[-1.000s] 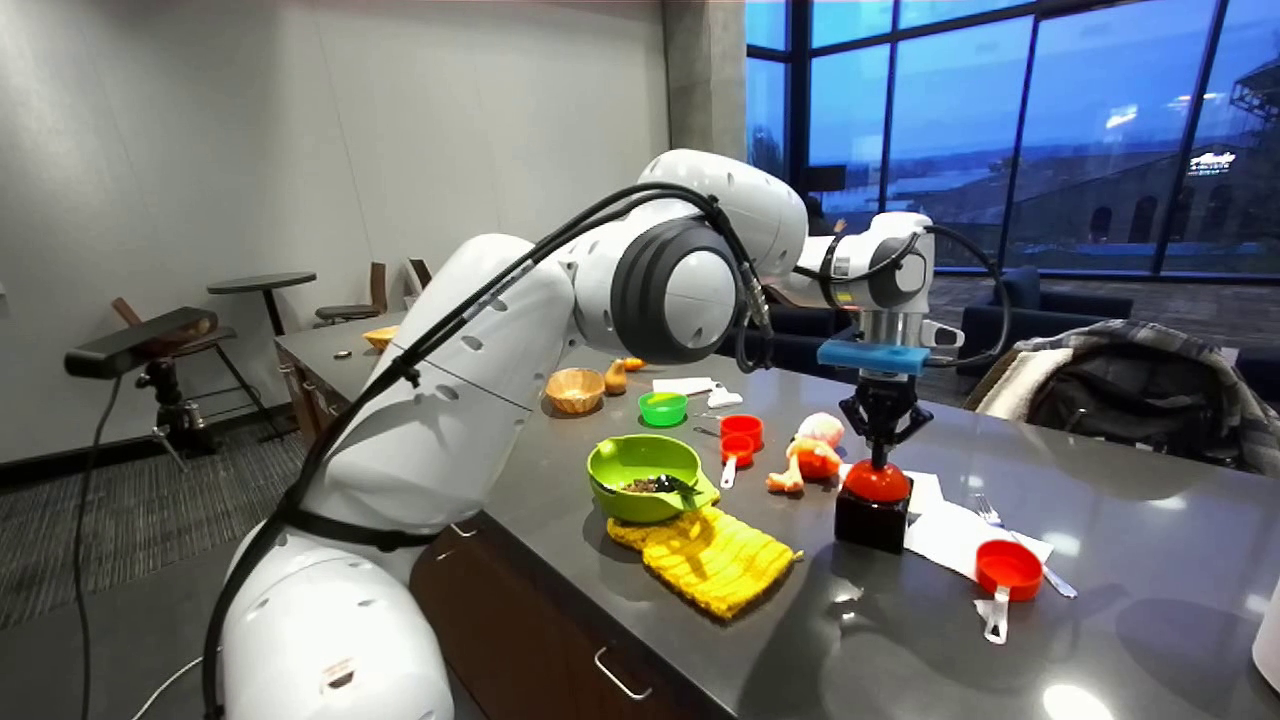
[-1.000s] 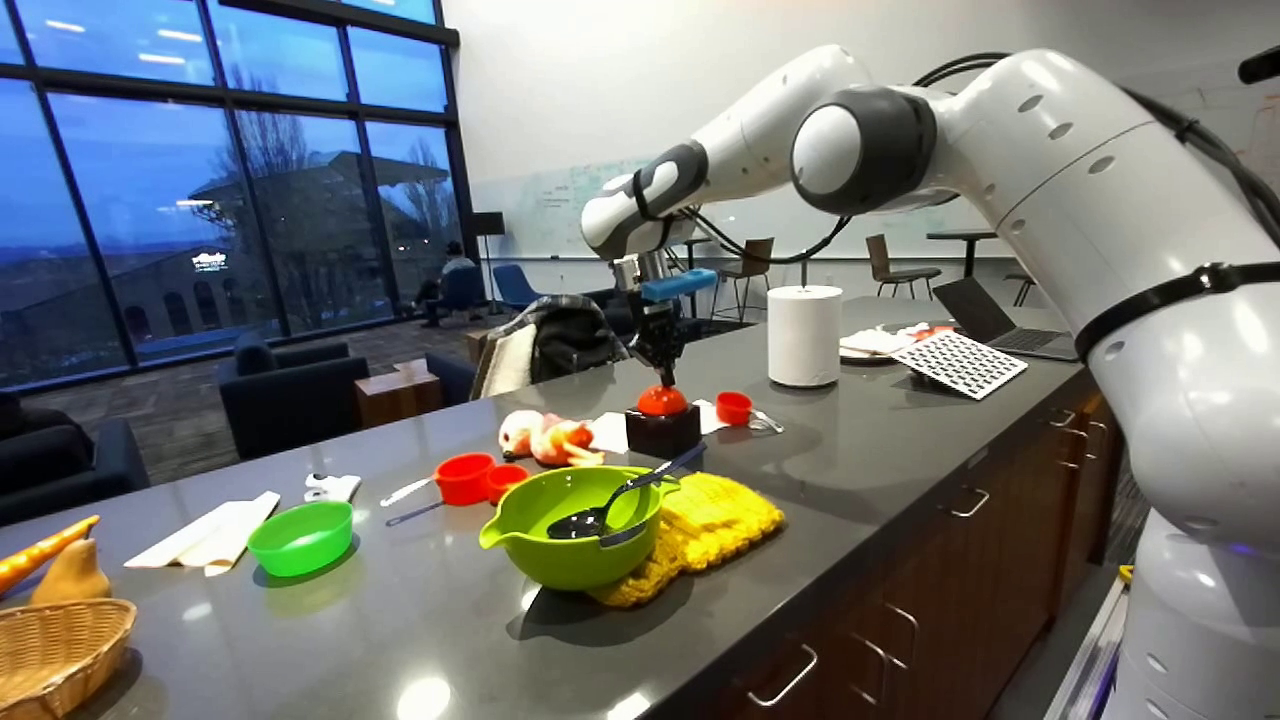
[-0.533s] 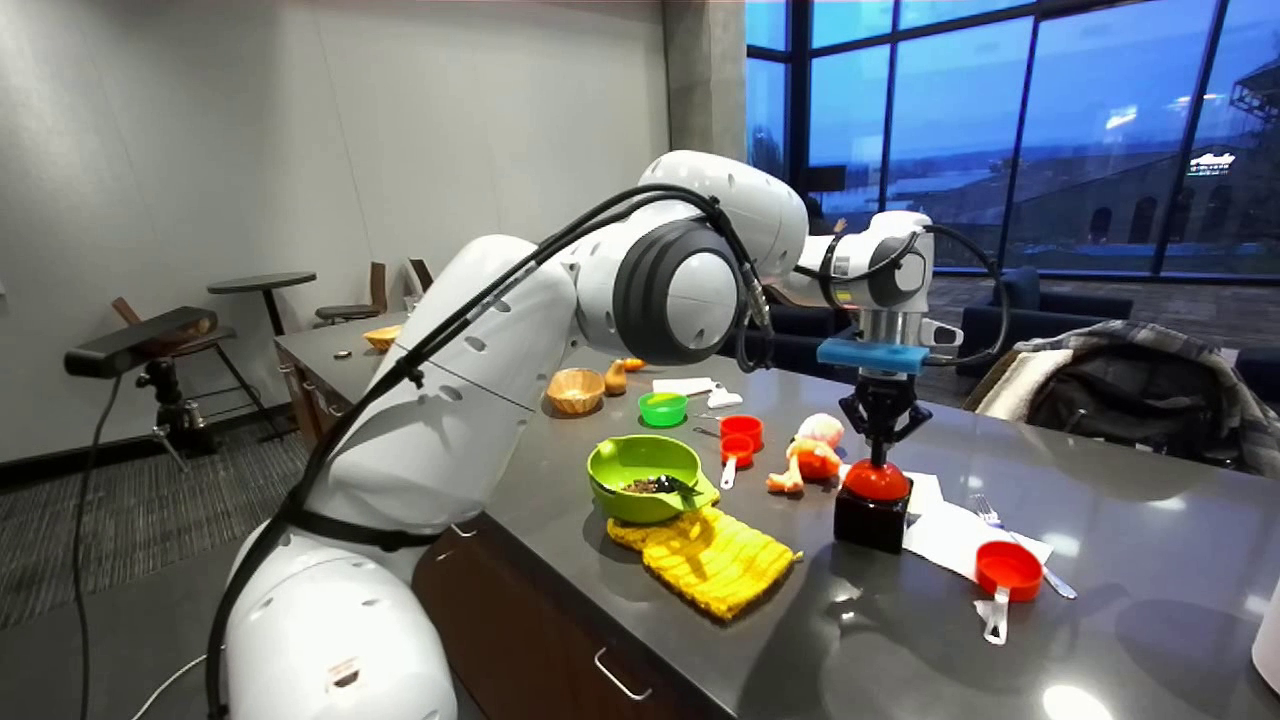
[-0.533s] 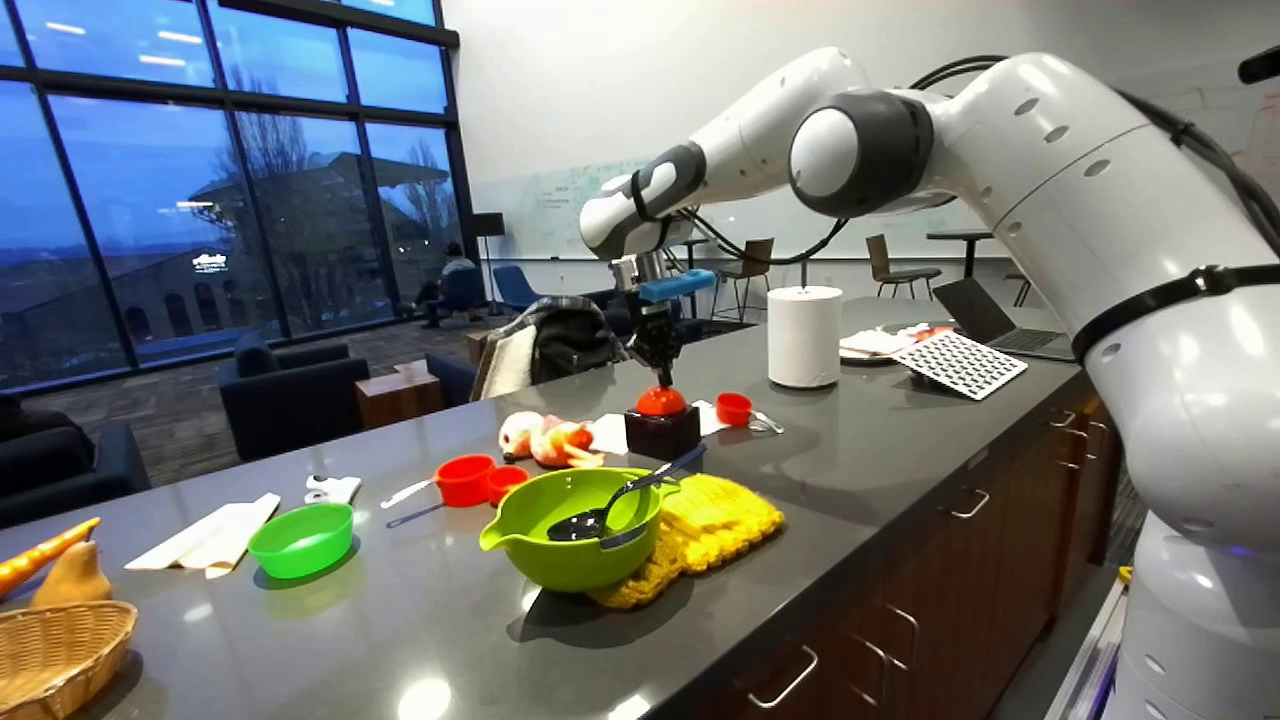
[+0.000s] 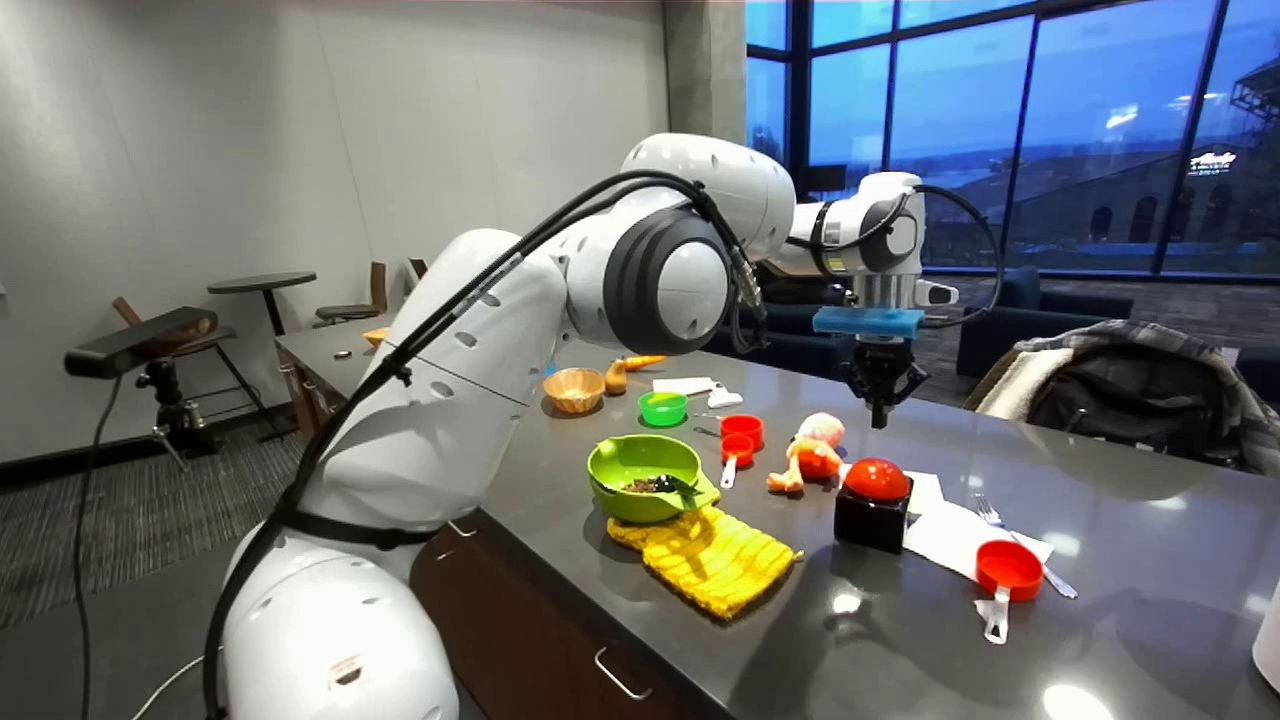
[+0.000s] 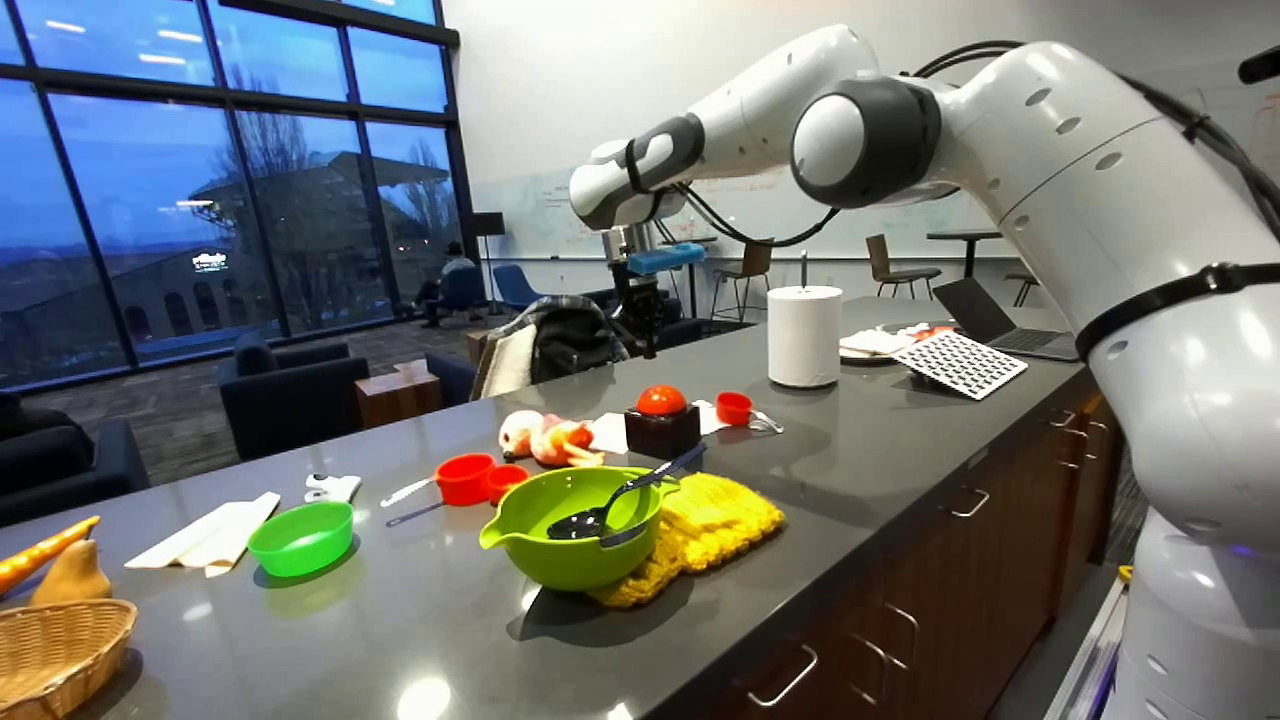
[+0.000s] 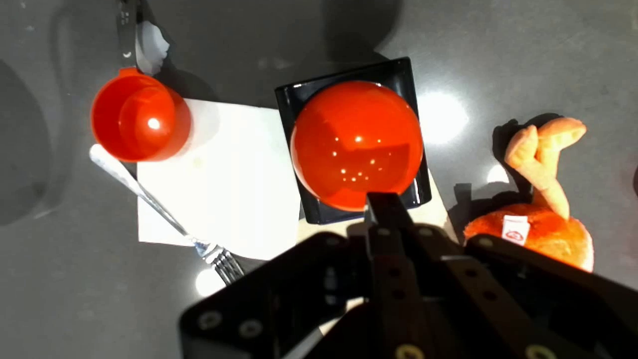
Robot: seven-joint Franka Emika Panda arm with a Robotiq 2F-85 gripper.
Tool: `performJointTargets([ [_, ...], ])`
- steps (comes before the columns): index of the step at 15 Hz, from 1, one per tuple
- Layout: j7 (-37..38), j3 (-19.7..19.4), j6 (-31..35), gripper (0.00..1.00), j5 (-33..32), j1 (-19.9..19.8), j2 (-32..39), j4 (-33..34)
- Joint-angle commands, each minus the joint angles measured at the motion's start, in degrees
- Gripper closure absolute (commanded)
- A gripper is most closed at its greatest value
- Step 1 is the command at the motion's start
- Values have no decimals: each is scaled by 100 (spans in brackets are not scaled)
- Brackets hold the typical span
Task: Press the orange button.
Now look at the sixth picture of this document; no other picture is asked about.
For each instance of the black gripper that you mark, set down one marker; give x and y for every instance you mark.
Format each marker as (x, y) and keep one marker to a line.
(637, 274)

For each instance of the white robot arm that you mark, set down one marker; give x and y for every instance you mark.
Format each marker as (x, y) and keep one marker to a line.
(1173, 266)

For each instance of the orange button on black box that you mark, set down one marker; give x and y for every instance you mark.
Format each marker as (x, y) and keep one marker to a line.
(663, 422)

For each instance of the black backpack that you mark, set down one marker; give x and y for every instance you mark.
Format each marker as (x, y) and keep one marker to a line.
(572, 342)

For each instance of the brown chair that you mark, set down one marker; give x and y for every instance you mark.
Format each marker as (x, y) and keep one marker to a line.
(749, 274)
(898, 266)
(1023, 282)

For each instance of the blue chair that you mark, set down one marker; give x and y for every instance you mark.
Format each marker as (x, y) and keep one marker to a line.
(512, 286)

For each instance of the orange white plush toy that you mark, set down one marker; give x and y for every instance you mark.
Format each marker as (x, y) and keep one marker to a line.
(546, 439)

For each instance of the leaning framed board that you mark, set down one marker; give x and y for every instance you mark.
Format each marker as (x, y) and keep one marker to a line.
(504, 362)

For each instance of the white cylinder speaker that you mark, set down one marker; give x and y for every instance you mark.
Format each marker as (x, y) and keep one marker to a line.
(807, 342)

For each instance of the black plastic spoon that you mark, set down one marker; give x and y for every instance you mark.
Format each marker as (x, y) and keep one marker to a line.
(620, 505)

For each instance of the seated person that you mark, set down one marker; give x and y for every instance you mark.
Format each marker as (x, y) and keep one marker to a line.
(452, 282)

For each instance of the small red measuring cup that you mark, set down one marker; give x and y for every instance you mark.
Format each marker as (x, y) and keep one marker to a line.
(508, 483)

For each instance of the yellow knitted cloth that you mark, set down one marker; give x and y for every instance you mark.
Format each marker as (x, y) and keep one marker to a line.
(723, 524)

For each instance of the white plate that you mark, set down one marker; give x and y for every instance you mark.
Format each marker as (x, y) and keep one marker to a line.
(870, 347)

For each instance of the large green mixing bowl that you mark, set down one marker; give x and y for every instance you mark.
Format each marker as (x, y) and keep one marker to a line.
(565, 545)

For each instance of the wooden side table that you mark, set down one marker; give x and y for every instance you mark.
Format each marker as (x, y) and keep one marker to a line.
(398, 394)

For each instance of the white keyboard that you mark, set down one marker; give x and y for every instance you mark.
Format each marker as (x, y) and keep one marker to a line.
(963, 367)

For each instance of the grey laptop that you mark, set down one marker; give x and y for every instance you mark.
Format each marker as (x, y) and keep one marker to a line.
(975, 308)

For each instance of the round dark table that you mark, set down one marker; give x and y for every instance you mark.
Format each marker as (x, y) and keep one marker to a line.
(975, 241)

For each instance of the small white packet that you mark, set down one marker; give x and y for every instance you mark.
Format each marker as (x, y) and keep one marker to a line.
(335, 490)

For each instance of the dark armchair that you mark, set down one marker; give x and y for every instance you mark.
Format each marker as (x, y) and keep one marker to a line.
(286, 400)

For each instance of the dark wood counter cabinet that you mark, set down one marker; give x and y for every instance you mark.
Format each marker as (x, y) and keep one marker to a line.
(933, 574)

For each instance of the small green bowl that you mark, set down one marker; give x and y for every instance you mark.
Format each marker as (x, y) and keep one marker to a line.
(300, 543)

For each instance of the white folded napkins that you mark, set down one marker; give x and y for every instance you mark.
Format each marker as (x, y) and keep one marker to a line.
(206, 533)

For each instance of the dark sofa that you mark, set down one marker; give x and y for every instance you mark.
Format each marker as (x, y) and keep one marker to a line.
(55, 466)

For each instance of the wooden scoop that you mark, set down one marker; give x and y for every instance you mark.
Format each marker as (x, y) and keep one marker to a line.
(74, 577)

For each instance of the wicker basket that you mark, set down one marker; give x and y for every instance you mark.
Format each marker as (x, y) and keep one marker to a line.
(55, 655)

